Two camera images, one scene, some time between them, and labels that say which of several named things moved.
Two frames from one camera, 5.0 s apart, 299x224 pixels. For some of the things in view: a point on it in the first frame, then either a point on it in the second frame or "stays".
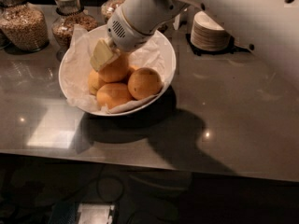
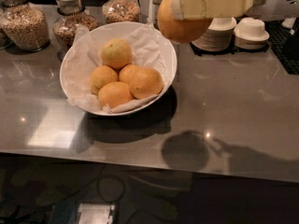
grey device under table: (81, 213) stays
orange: (112, 93) stays
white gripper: (127, 35) -> (215, 1)
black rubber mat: (231, 49) stays
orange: (117, 70) -> (180, 31)
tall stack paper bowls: (207, 35) stays
